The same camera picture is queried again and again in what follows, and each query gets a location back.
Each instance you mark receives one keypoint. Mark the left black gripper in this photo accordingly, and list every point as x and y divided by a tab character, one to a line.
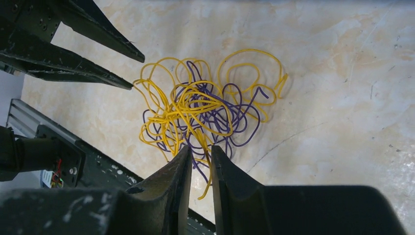
31	24

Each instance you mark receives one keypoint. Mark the aluminium frame rail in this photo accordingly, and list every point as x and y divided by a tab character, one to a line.
25	120

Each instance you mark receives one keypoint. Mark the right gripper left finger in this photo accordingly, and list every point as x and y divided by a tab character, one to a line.
158	205

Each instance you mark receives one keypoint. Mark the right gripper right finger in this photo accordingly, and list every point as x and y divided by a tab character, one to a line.
243	206

